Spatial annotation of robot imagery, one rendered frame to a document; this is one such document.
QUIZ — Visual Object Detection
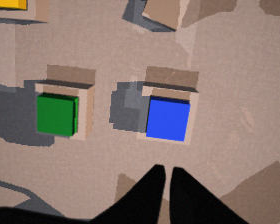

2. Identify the yellow button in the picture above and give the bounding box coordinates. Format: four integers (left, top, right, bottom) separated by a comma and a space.
0, 0, 49, 23

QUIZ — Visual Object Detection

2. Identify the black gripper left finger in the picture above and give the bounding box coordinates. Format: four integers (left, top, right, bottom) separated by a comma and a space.
0, 164, 166, 224

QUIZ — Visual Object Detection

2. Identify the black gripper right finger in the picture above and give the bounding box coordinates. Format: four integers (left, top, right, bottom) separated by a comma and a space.
169, 166, 249, 224

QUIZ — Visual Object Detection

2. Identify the green button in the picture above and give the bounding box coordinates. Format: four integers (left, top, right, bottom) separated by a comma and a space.
35, 80, 95, 141

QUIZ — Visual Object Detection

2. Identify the beige cube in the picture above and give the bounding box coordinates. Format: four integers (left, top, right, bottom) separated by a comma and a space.
141, 0, 190, 31

